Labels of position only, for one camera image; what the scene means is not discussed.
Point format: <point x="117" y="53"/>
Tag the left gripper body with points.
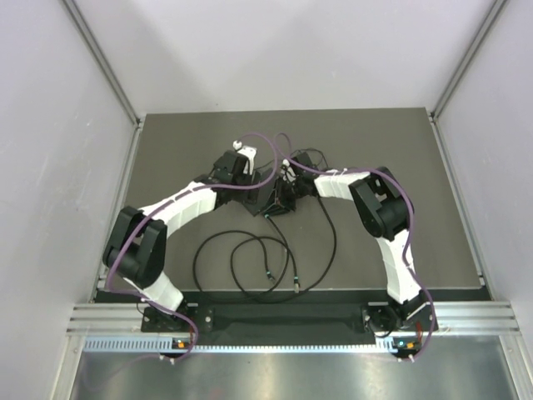
<point x="245" y="180"/>

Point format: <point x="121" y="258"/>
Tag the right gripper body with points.
<point x="290" y="192"/>

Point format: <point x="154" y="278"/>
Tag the dark grey network switch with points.
<point x="256" y="198"/>

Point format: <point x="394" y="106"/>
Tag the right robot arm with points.
<point x="385" y="211"/>

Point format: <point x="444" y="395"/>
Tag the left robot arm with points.
<point x="136" y="249"/>

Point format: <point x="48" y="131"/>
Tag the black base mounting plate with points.
<point x="300" y="323"/>

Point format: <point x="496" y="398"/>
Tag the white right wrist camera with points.
<point x="287" y="172"/>

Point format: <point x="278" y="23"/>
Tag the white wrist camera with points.
<point x="248" y="152"/>
<point x="287" y="172"/>

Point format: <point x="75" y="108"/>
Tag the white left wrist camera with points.
<point x="248" y="152"/>

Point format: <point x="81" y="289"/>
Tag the slotted grey cable duct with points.
<point x="140" y="344"/>

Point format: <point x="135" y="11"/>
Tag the aluminium front frame rail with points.
<point x="114" y="319"/>

